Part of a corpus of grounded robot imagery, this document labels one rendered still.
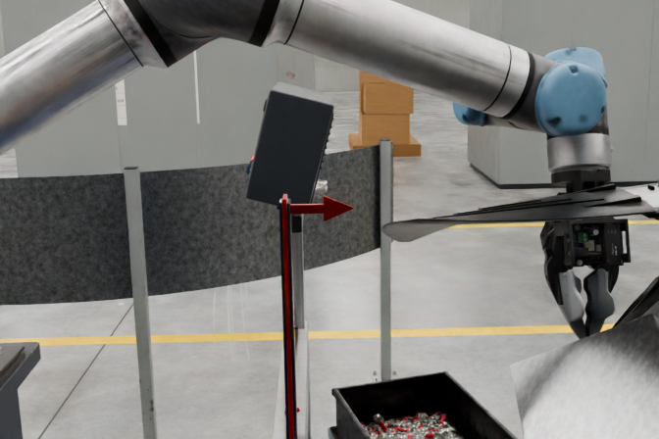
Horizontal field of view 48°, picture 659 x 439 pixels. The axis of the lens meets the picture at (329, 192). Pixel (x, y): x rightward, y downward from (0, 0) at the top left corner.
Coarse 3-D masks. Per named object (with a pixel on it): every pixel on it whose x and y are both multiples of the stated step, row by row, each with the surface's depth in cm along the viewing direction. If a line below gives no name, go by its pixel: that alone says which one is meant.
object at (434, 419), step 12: (384, 420) 100; (396, 420) 99; (408, 420) 99; (432, 420) 99; (444, 420) 99; (372, 432) 96; (384, 432) 96; (396, 432) 96; (408, 432) 96; (420, 432) 96; (432, 432) 96; (456, 432) 96
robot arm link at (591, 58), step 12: (576, 48) 92; (588, 48) 92; (552, 60) 93; (564, 60) 92; (576, 60) 92; (588, 60) 92; (600, 60) 93; (600, 72) 92; (600, 120) 91; (588, 132) 91; (600, 132) 91
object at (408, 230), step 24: (576, 192) 72; (600, 192) 71; (624, 192) 69; (456, 216) 67; (480, 216) 64; (504, 216) 63; (528, 216) 63; (552, 216) 62; (576, 216) 62; (600, 216) 63; (408, 240) 81
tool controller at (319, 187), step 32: (288, 96) 123; (320, 96) 134; (288, 128) 124; (320, 128) 124; (256, 160) 125; (288, 160) 125; (320, 160) 125; (256, 192) 126; (288, 192) 126; (320, 192) 129
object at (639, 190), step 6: (636, 186) 72; (642, 186) 72; (654, 186) 72; (630, 192) 71; (636, 192) 71; (642, 192) 70; (648, 192) 70; (654, 192) 70; (642, 198) 68; (648, 198) 68; (654, 198) 68; (654, 204) 66
